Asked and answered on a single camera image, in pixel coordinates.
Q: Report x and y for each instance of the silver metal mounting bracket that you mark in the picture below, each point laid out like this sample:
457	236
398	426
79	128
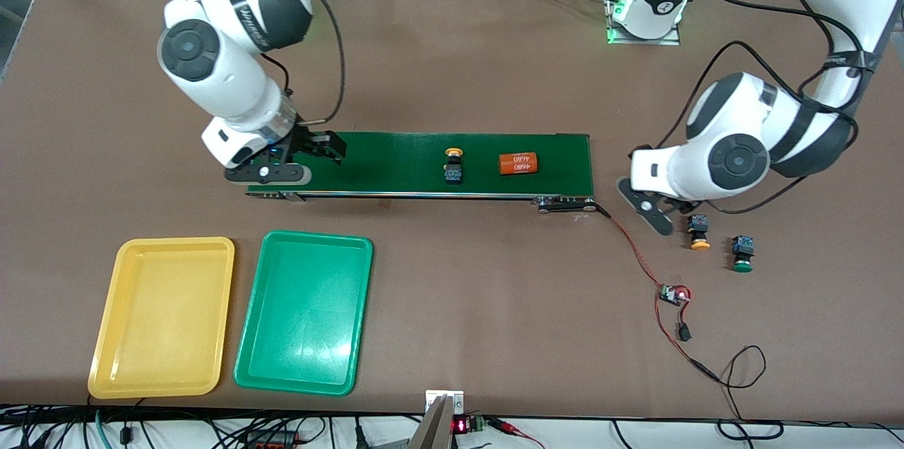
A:
455	399

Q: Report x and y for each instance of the orange cylinder with white print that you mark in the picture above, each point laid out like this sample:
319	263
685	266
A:
519	164

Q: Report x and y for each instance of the black box with orange parts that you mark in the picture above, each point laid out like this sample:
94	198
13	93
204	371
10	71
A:
272	439

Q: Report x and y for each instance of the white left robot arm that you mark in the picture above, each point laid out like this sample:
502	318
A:
734	159

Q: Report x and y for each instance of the brown tape piece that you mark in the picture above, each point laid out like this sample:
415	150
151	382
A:
385	203

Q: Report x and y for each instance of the green mushroom push button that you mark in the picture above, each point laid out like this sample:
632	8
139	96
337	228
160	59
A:
742	246

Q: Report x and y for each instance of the green conveyor belt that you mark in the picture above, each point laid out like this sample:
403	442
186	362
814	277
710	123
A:
395	163

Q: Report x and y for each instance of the grey metal stand bar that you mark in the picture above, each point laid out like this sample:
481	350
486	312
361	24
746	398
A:
434	428

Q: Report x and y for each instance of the small black inline connector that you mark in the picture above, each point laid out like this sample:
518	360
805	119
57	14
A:
684	332

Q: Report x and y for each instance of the yellow mushroom push button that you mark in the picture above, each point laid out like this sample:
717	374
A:
699	234
453	174

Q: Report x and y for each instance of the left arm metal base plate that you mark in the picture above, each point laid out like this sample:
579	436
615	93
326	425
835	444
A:
646	42

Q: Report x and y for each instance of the module with red display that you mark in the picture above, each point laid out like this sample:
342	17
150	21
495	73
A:
460	426

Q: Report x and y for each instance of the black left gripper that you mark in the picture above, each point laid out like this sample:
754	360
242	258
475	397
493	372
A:
684	206

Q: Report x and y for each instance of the green plastic tray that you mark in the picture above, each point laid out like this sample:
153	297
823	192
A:
304	315

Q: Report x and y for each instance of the red clip leads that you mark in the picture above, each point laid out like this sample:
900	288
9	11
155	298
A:
505	425

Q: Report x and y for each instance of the yellow plastic tray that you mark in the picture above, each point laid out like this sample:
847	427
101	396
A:
162	322

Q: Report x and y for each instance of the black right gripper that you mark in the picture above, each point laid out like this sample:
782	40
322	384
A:
309	140

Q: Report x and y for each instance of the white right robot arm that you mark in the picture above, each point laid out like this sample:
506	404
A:
212	82

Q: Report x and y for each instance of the small motor controller board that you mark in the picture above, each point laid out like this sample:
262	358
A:
671	296

